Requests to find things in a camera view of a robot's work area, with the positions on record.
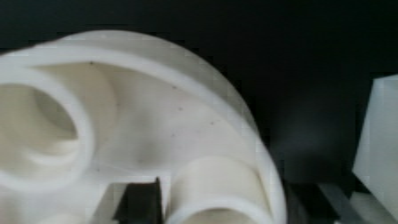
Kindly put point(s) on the white front rail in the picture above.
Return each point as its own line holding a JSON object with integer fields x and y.
{"x": 375, "y": 163}

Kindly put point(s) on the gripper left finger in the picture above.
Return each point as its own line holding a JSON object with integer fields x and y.
{"x": 139, "y": 208}

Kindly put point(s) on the white round stool seat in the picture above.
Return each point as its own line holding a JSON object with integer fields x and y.
{"x": 121, "y": 114}

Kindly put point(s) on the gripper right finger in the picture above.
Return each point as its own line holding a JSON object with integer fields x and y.
{"x": 318, "y": 205}

